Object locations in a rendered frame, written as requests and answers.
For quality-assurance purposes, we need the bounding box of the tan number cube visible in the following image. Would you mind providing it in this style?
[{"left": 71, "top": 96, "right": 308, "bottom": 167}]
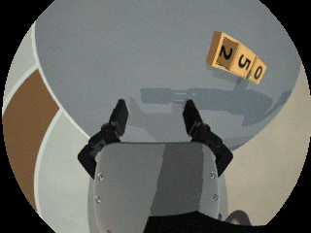
[
  {"left": 246, "top": 57, "right": 266, "bottom": 84},
  {"left": 216, "top": 39, "right": 256, "bottom": 78}
]

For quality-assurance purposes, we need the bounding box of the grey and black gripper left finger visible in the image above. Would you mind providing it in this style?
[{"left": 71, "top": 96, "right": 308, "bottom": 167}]
[{"left": 78, "top": 99, "right": 128, "bottom": 179}]

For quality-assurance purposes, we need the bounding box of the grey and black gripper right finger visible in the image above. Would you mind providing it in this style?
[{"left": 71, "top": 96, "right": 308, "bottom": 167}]
[{"left": 183, "top": 100, "right": 233, "bottom": 177}]

